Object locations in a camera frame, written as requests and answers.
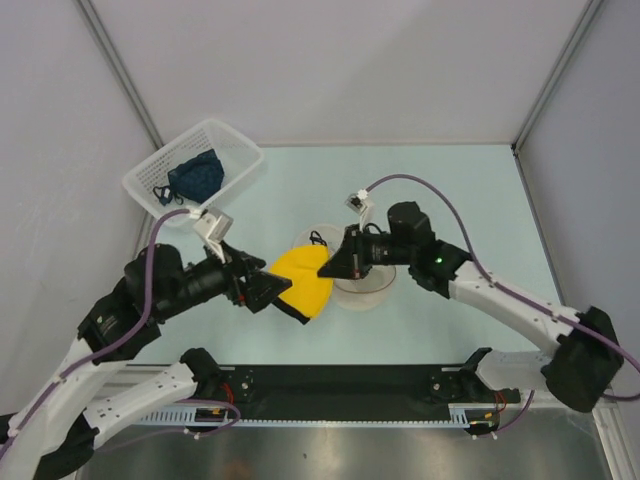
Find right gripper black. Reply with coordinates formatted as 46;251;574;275
319;225;414;281

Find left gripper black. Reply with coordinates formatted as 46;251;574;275
156;234;293;319

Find beige mesh laundry bag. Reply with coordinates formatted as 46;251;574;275
293;224;397;311

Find yellow bra black straps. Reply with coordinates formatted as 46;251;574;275
268;229;335;326

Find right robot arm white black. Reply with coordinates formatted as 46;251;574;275
318;202;625;413

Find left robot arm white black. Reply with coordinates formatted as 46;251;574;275
1;244;292;479

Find dark blue bra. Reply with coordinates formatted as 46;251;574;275
152;149;225;206

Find white plastic perforated basket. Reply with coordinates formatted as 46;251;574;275
122;119;264;219

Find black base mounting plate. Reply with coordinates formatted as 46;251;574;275
195;364;521;420

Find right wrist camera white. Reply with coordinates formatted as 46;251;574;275
345;189;375;230

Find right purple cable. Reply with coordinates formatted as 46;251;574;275
364;173;640;441

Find purple cable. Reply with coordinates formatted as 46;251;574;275
0;208;241;454
364;173;640;441

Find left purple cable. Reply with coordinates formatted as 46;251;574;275
0;208;241;454

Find white slotted cable duct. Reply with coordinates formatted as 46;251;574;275
134;405;498;429

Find left aluminium frame post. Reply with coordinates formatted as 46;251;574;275
73;0;164;150

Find aluminium frame post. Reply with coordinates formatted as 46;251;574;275
511;0;607;156
73;0;164;150

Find right aluminium frame post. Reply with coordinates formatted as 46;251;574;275
511;0;607;156

